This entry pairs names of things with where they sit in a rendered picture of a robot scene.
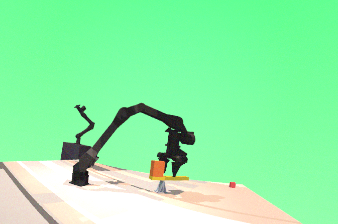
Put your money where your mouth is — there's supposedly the small red cube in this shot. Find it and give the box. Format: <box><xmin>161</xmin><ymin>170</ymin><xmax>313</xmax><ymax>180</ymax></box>
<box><xmin>229</xmin><ymin>182</ymin><xmax>236</xmax><ymax>188</ymax></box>

